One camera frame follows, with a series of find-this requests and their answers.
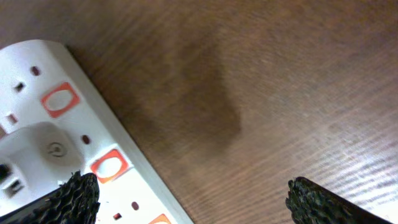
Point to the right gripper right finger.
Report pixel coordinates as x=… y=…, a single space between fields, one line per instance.
x=310 y=203

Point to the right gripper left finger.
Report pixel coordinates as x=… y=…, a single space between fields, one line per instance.
x=74 y=202

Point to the white charger adapter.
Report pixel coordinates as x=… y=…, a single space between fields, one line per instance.
x=35 y=160

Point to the white power strip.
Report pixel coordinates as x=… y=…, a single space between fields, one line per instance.
x=42 y=82

